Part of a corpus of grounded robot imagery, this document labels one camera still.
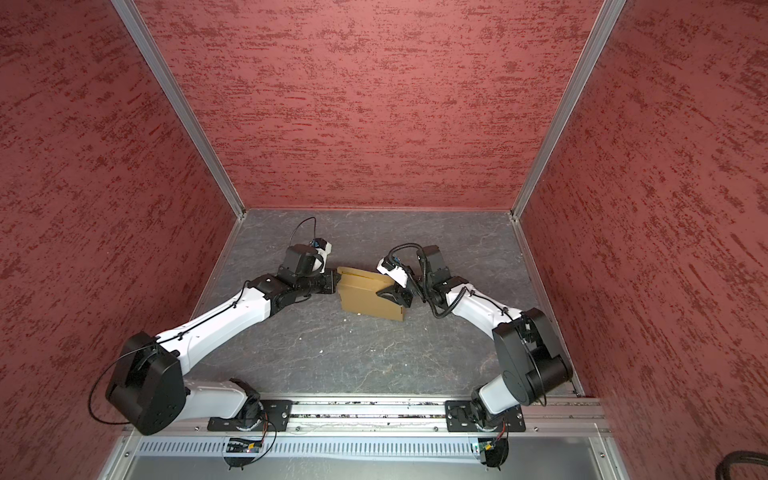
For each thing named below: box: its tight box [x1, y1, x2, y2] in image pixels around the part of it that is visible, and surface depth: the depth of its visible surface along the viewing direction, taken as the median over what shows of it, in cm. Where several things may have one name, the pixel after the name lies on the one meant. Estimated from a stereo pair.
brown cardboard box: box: [337, 266, 405, 322], surface depth 84 cm
